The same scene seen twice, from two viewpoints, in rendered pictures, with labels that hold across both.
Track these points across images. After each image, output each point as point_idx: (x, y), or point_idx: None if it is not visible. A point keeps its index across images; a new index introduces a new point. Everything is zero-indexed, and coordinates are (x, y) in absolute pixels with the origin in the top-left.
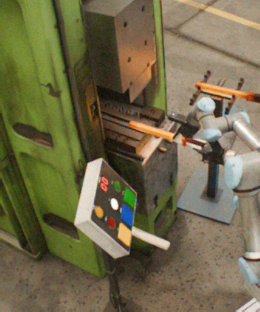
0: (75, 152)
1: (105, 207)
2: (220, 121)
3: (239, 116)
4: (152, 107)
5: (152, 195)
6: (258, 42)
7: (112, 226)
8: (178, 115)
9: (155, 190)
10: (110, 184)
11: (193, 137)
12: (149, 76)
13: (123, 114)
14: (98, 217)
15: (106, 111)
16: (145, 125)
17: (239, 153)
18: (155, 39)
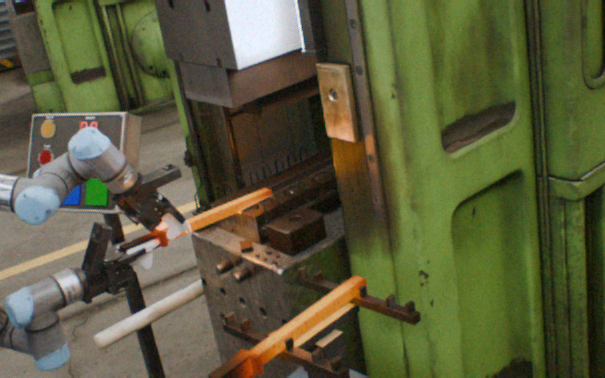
0: (181, 113)
1: (60, 141)
2: (45, 168)
3: (27, 183)
4: (308, 219)
5: (225, 340)
6: None
7: (41, 160)
8: (159, 172)
9: (235, 345)
10: None
11: (305, 373)
12: (226, 94)
13: (304, 187)
14: (41, 129)
15: (321, 170)
16: (241, 201)
17: (49, 283)
18: (373, 99)
